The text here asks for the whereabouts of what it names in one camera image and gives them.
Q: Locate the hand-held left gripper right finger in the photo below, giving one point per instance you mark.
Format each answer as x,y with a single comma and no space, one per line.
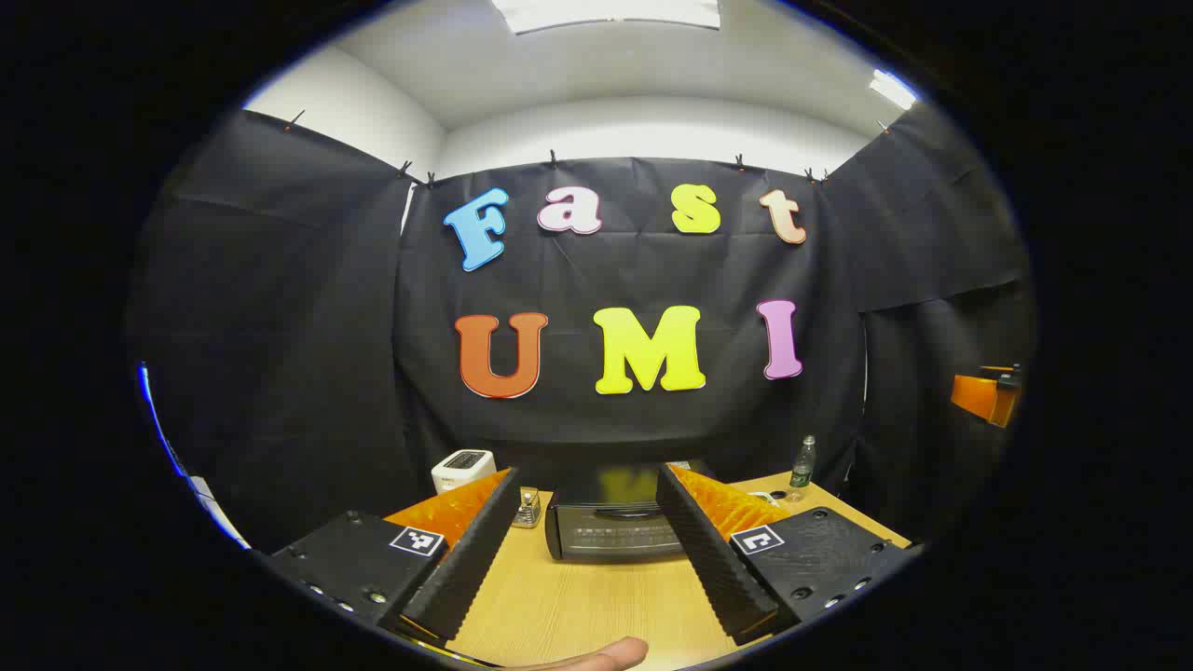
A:
713,559

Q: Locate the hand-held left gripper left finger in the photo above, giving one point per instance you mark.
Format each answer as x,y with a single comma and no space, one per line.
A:
471,559

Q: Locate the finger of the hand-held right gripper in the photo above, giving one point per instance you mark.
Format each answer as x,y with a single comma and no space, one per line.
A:
979,396

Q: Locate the black electric oven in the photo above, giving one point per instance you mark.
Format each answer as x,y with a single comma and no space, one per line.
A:
610,531

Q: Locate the small metal shaker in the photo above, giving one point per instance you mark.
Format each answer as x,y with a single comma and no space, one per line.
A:
527,510

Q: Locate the white toaster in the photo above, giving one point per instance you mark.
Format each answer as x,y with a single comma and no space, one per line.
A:
461,466

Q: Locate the clear plastic water bottle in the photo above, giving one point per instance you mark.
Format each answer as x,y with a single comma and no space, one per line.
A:
803,464

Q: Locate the small ceiling light panel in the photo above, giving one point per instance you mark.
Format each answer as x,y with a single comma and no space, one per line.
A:
893,89

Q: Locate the large ceiling light panel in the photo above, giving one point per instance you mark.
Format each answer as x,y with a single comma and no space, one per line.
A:
606,11

